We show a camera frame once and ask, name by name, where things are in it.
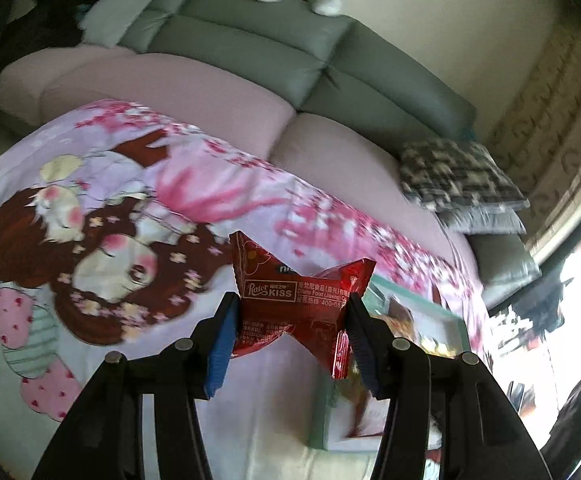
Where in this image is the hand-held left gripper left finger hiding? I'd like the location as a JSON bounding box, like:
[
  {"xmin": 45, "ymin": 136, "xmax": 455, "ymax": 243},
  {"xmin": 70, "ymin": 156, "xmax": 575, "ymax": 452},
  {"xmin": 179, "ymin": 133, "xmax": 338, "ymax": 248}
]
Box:
[{"xmin": 30, "ymin": 291, "xmax": 244, "ymax": 480}]

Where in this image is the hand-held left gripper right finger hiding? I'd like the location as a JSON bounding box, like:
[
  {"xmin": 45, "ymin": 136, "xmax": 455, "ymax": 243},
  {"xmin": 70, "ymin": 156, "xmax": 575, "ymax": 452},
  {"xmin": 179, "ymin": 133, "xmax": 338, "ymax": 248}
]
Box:
[{"xmin": 345, "ymin": 292, "xmax": 551, "ymax": 480}]

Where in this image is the teal box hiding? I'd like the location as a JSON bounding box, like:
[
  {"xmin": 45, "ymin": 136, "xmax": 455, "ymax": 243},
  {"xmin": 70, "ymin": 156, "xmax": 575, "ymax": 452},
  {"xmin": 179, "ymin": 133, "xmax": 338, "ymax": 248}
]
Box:
[{"xmin": 308, "ymin": 272, "xmax": 466, "ymax": 453}]

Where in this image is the red snack packet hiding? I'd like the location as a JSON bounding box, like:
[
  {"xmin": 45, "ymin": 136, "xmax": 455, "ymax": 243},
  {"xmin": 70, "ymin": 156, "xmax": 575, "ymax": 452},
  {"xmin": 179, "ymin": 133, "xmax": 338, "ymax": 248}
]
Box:
[{"xmin": 229, "ymin": 230, "xmax": 377, "ymax": 381}]

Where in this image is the printed cartoon blanket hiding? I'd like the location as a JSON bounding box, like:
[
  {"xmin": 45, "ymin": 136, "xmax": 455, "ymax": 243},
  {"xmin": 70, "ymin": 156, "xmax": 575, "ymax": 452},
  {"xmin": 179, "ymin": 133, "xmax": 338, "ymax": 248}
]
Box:
[{"xmin": 0, "ymin": 100, "xmax": 494, "ymax": 480}]

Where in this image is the black and white patterned pillow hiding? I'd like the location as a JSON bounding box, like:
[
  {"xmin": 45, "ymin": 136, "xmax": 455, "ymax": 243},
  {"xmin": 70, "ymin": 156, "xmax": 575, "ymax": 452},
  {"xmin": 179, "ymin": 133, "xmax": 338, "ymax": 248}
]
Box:
[{"xmin": 398, "ymin": 137, "xmax": 531, "ymax": 213}]

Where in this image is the grey and pink sofa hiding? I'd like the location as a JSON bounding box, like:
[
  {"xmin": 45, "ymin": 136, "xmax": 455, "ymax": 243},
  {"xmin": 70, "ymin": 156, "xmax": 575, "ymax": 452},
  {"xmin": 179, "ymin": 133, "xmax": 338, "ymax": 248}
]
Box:
[{"xmin": 0, "ymin": 0, "xmax": 544, "ymax": 311}]

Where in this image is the pale grey pillow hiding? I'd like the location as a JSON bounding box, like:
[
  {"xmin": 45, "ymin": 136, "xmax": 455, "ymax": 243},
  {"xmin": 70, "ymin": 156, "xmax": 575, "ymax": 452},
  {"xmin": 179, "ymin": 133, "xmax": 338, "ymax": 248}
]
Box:
[{"xmin": 78, "ymin": 0, "xmax": 164, "ymax": 48}]

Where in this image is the black clothing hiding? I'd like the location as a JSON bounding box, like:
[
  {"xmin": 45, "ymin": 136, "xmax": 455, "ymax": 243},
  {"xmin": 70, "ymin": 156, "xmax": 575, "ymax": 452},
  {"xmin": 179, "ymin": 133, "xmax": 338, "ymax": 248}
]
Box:
[{"xmin": 0, "ymin": 0, "xmax": 121, "ymax": 136}]

